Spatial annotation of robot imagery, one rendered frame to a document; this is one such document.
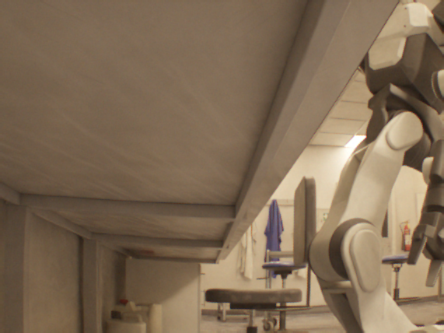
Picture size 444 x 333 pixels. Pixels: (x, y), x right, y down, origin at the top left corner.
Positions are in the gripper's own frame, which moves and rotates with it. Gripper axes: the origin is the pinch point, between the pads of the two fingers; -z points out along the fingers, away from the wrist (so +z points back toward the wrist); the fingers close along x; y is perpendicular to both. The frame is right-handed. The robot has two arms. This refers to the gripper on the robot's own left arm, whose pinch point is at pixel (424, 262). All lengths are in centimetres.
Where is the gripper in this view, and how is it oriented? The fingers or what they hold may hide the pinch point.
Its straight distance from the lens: 87.9
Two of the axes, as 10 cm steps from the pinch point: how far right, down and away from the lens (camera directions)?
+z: 4.4, -8.0, 4.1
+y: 5.9, -0.9, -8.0
